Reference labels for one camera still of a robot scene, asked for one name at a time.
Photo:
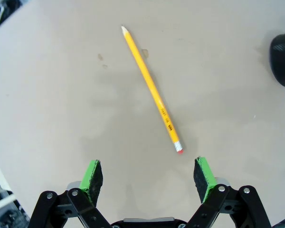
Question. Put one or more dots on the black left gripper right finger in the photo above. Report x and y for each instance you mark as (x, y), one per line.
(205, 187)

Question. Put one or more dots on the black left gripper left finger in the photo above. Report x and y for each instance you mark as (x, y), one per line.
(92, 187)

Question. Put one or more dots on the black mesh pen holder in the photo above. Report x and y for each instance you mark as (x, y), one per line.
(283, 59)

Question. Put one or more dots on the yellow pencil with red eraser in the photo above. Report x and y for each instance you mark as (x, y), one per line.
(152, 88)

